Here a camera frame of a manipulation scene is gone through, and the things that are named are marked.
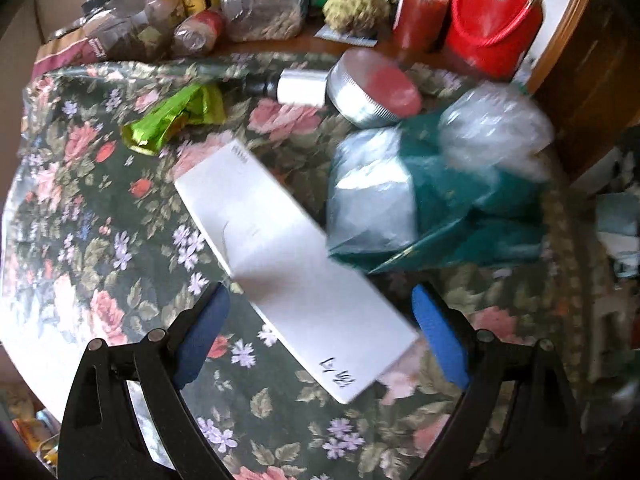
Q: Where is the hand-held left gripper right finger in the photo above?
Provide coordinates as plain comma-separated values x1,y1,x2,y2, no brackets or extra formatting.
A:
411,282,583,480

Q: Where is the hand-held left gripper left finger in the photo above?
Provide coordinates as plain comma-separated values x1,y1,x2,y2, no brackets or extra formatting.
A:
57,282,233,480

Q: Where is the white paper box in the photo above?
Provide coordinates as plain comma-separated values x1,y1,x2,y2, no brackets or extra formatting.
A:
172,140,421,406

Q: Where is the teal and clear plastic bag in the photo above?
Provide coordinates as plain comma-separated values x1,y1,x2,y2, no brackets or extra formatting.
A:
325,80,556,276

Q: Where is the green foil wrapper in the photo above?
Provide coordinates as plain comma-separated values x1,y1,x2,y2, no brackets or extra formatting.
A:
121,82,226,157

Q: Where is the round tin red lid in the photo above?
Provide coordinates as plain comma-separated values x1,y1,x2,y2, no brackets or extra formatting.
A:
326,49,423,128

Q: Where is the black silver flashlight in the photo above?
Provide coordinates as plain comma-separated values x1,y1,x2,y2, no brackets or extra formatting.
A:
200,62,331,108

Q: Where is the floral tablecloth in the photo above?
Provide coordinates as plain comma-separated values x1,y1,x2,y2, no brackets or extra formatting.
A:
0,52,601,480

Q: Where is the small brown jar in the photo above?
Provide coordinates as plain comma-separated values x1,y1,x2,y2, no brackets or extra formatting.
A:
172,9,226,58

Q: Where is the maroon striped bag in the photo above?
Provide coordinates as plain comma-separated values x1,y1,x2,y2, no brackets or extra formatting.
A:
32,25,111,76

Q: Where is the black lid glass jar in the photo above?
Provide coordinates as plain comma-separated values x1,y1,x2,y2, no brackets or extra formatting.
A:
80,0,176,61

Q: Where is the red thermos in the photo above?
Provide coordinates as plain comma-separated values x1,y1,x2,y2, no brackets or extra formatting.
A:
442,0,548,81

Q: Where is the red sauce bottle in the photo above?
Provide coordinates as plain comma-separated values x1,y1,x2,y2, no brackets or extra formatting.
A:
392,0,456,53

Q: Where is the gold lid glass jar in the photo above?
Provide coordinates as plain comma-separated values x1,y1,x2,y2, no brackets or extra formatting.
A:
220,0,306,43

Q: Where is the yellow-green bumpy fruit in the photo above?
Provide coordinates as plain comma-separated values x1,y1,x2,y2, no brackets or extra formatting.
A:
322,0,391,38

